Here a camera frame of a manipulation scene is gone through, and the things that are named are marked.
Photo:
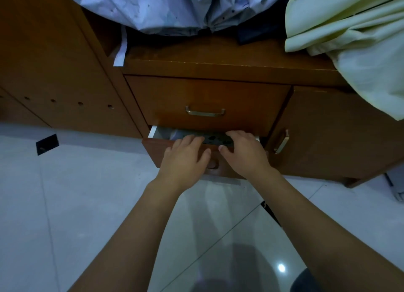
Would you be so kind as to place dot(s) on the person's left hand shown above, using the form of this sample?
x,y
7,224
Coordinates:
x,y
181,167

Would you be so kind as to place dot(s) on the person's right hand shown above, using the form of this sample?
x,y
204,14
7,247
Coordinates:
x,y
249,159

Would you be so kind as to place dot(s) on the person's right thumb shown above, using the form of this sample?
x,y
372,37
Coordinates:
x,y
226,153

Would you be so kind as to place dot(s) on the person's left thumb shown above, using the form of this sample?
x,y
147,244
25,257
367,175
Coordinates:
x,y
204,156

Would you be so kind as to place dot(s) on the person's left little finger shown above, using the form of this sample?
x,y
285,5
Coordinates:
x,y
168,151

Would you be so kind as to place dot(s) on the person's left middle finger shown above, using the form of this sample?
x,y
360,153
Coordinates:
x,y
186,141

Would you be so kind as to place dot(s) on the wooden drawer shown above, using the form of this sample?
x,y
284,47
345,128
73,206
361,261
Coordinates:
x,y
176,96
154,153

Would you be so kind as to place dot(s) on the person's left forearm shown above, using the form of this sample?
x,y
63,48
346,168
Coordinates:
x,y
132,241

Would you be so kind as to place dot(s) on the person's right forearm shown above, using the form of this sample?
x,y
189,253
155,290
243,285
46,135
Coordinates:
x,y
322,238

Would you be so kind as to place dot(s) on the dark patterned fabric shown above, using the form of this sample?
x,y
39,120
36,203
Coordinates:
x,y
214,139

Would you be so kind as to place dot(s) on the closed wooden drawer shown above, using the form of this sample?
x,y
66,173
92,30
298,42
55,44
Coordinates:
x,y
176,96

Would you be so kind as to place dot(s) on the wooden cabinet door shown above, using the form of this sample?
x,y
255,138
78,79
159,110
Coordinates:
x,y
334,134

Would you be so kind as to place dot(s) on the white paper strip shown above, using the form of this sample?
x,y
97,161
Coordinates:
x,y
121,49

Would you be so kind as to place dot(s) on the dark navy cloth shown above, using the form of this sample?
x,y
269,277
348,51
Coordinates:
x,y
262,27

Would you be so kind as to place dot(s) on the light blue patterned cloth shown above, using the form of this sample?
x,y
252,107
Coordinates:
x,y
164,8

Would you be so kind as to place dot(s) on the brown wooden cabinet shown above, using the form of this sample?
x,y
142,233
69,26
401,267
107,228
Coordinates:
x,y
63,64

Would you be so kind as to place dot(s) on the person's dark trouser leg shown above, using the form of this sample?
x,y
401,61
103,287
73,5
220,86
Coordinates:
x,y
304,282

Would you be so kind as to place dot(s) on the cream cloth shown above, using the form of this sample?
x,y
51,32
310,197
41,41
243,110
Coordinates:
x,y
363,33

